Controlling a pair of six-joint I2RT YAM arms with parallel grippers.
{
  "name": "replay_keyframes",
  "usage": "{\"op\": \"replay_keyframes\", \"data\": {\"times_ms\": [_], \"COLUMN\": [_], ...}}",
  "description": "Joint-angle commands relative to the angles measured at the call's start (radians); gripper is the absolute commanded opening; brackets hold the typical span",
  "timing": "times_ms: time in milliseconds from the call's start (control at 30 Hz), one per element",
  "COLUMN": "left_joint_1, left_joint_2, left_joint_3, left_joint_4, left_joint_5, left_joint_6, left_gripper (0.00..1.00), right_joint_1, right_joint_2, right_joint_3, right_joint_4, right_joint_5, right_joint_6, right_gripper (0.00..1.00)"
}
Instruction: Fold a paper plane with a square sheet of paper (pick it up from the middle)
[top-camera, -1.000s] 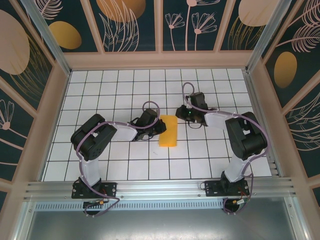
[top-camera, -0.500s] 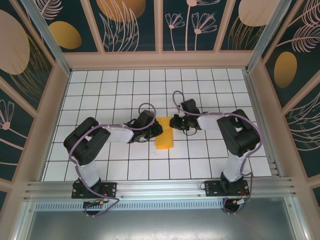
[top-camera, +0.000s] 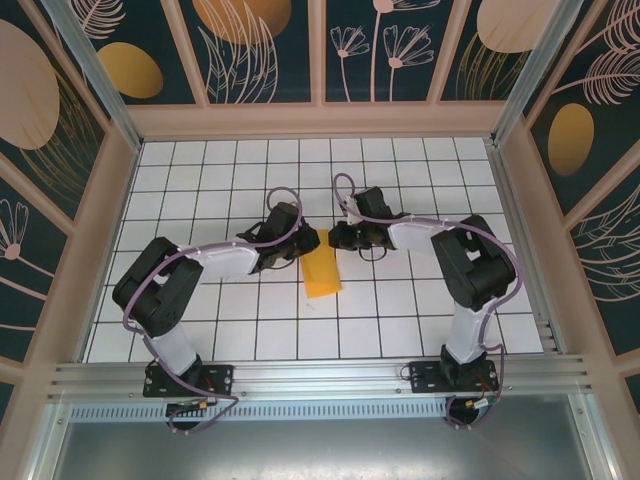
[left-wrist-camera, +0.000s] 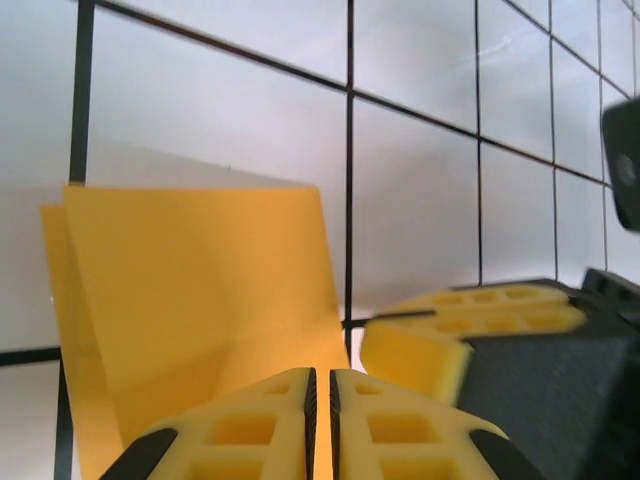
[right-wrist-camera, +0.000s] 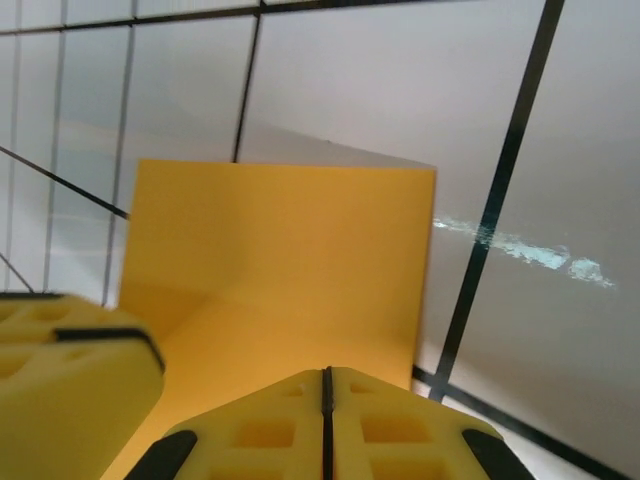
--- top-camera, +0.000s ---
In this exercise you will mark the yellow paper sheet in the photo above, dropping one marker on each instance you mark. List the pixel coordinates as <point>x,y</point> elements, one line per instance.
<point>322,280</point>

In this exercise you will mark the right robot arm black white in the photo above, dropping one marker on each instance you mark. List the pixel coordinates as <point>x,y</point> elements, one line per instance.
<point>475,270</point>

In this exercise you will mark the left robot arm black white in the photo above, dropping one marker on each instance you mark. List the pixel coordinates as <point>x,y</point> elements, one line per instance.
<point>150,295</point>

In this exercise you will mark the grey metal sheet panel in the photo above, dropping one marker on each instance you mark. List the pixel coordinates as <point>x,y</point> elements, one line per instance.
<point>320,450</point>

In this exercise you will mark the perforated metal strip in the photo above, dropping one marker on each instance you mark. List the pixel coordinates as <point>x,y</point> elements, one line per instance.
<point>320,411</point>

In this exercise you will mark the yellow power connector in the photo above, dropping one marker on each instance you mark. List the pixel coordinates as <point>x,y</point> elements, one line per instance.
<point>472,403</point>
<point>202,403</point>

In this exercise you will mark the aluminium side rail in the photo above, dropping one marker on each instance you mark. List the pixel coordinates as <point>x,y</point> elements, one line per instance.
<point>520,250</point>

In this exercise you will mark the long aluminium mounting rail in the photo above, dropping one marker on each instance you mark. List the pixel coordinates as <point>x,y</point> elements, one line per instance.
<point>320,380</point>

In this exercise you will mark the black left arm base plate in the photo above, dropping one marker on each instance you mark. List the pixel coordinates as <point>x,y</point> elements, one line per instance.
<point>220,380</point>

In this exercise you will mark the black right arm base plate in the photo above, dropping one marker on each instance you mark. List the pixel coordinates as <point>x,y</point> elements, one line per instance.
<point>425,380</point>

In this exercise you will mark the aluminium corner post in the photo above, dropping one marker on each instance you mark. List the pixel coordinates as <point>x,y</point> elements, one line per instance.
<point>95,80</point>
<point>535,70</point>

